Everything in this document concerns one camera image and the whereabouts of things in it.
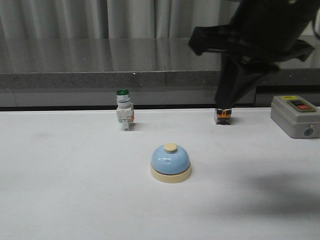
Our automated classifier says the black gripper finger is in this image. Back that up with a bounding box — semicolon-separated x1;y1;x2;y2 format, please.
214;53;280;109

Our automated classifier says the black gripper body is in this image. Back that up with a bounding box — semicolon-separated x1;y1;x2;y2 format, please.
188;0;320;65

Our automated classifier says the blue and cream desk bell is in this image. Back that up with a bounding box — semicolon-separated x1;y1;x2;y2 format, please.
150;142;192;184

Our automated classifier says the dark granite counter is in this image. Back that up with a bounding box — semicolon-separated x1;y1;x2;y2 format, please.
0;35;320;112

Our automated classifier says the grey curtain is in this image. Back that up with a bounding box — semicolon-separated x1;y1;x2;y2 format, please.
0;0;239;40

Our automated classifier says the black selector switch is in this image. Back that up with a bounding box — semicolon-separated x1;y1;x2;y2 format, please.
214;108;232;125

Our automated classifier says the grey start-stop switch box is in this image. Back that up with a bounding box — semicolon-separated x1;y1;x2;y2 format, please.
270;95;320;139

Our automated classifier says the green pushbutton switch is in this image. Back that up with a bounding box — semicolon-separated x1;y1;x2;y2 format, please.
116;89;135;131

